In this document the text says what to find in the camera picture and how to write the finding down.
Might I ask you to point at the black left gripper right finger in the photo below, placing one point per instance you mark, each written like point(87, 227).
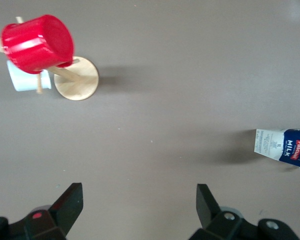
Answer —
point(215, 225)

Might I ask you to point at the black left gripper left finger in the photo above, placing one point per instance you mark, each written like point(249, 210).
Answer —
point(60, 215)

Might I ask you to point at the blue white milk carton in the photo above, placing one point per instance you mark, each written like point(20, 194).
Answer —
point(290, 150)

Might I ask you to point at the white plastic cup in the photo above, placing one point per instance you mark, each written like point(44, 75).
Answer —
point(25, 80)

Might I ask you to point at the red plastic cup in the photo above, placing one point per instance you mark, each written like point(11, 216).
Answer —
point(37, 42)

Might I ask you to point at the wooden mug tree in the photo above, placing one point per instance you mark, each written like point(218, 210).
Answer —
point(77, 85)

